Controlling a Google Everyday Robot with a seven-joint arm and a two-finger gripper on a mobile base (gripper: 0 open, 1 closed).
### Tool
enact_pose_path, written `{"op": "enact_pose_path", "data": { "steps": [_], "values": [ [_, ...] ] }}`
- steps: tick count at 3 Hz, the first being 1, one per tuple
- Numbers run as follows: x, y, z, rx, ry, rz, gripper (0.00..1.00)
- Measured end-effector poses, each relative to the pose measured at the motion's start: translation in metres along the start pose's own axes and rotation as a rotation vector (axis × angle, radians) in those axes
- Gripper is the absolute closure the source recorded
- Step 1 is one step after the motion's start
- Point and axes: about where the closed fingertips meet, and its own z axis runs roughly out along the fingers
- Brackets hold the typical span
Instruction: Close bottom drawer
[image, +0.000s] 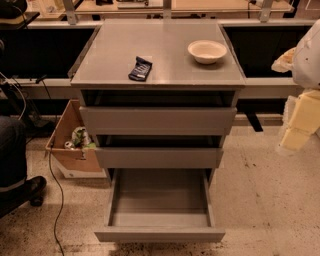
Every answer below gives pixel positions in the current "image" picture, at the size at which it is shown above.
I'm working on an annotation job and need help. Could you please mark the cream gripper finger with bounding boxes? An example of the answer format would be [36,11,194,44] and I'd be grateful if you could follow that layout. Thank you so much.
[276,90,320,154]

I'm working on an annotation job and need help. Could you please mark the grey bottom drawer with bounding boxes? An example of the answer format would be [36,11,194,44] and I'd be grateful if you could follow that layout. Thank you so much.
[95,169,225,243]

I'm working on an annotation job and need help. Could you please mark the grey drawer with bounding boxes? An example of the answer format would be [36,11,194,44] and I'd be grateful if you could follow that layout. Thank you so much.
[80,90,237,136]
[96,135,223,169]
[95,169,225,243]

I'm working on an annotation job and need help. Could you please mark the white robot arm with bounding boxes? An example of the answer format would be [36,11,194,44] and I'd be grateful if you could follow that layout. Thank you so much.
[271,20,320,155]

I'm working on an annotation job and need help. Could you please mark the grey drawer cabinet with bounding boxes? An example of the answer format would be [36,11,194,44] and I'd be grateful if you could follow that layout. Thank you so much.
[68,18,247,188]

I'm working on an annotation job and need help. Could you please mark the grey middle drawer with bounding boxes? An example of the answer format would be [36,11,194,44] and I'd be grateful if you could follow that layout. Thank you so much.
[96,135,223,169]

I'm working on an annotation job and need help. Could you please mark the grey top drawer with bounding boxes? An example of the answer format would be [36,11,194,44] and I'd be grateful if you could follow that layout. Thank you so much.
[80,90,237,136]

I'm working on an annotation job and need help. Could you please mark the white paper bowl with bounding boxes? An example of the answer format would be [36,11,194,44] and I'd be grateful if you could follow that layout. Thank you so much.
[188,40,227,65]

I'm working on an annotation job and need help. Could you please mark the dark blue snack packet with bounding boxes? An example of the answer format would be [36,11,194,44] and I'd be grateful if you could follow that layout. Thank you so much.
[128,56,152,82]

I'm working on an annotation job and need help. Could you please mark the white box under cardboard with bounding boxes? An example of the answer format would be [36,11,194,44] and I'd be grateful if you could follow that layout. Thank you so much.
[55,161,106,179]

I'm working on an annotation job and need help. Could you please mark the crumpled green white trash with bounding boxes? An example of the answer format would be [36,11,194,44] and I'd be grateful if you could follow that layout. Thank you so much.
[64,126,96,149]

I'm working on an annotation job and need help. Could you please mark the brown cardboard box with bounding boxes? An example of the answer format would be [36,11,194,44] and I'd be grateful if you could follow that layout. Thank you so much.
[46,99,103,172]

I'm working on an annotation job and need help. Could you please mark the black floor cable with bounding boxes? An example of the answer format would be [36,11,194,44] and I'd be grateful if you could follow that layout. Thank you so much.
[48,143,66,256]

